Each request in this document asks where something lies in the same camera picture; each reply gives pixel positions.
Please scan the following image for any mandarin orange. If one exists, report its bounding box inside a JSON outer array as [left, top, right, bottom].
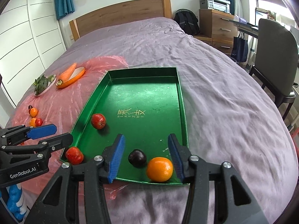
[[29, 117, 36, 127]]

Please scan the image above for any small smooth orange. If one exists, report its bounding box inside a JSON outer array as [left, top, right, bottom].
[[28, 108, 38, 118]]

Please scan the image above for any left blue gloved hand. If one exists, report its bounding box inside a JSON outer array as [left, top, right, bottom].
[[7, 183, 29, 222]]

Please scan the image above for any white plate with greens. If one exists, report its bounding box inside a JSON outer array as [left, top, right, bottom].
[[34, 74, 57, 97]]

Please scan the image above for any green bok choy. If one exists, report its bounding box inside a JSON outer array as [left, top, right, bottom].
[[33, 74, 55, 96]]

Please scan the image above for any orange carrot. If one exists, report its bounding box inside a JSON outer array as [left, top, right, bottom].
[[56, 63, 77, 86]]

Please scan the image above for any purple bed cover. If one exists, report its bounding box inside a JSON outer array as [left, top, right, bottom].
[[46, 18, 298, 223]]

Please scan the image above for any orange rimmed plate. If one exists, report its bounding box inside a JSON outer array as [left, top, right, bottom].
[[56, 67, 85, 89]]

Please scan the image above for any white wardrobe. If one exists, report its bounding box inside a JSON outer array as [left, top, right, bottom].
[[1, 0, 66, 107]]

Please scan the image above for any green rectangular tray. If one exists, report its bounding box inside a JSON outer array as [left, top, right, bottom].
[[71, 67, 188, 184]]

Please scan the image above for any grey office chair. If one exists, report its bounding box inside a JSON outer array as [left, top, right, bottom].
[[249, 19, 298, 119]]

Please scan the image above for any dark blue tote bag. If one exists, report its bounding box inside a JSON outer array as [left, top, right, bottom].
[[231, 32, 248, 63]]

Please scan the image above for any wooden headboard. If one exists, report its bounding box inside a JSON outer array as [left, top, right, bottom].
[[70, 0, 172, 41]]

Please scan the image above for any wooden drawer cabinet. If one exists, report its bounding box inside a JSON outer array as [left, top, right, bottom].
[[194, 9, 238, 56]]

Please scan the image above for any glass desk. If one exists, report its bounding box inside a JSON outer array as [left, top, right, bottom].
[[231, 20, 258, 38]]

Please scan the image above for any black backpack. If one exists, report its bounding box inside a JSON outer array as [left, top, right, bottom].
[[174, 9, 200, 35]]

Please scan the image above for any white printer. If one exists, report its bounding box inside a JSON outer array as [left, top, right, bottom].
[[199, 0, 231, 13]]

